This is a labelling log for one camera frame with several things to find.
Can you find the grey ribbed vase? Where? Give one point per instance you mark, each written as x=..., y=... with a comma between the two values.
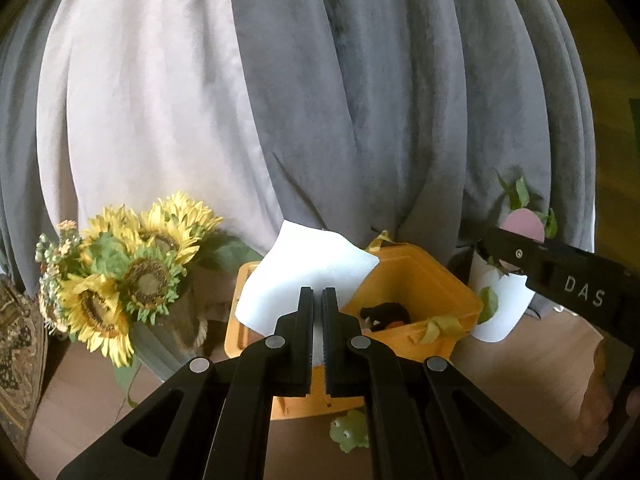
x=155, y=355

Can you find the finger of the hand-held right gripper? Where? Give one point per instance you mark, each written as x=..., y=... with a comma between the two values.
x=510, y=247

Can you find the person's right hand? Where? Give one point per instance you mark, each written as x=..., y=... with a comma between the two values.
x=600, y=385

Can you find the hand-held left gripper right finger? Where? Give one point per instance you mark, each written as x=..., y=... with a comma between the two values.
x=334, y=340

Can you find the narrow grey curtain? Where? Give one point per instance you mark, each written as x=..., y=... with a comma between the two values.
x=20, y=160

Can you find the patterned brown cloth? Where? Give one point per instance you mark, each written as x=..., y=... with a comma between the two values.
x=17, y=350

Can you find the white plant pot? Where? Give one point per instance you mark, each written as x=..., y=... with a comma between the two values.
x=496, y=330

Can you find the sunflower bouquet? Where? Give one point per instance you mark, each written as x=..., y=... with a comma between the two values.
x=145, y=280

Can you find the green potted plant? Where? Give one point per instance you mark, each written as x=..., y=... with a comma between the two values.
x=521, y=192

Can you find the beige curtain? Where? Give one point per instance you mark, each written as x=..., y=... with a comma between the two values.
x=150, y=110

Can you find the black mouse plush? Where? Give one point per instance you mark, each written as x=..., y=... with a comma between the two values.
x=385, y=315

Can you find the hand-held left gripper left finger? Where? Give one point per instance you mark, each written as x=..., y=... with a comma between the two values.
x=300, y=330

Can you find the white paper tissue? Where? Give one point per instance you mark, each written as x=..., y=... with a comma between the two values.
x=300, y=260

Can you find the green frog plush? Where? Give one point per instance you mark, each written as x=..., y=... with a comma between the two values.
x=350, y=432

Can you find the orange plastic crate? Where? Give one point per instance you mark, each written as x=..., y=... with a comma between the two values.
x=425, y=285

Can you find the wide grey curtain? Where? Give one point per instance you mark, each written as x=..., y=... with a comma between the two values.
x=390, y=100

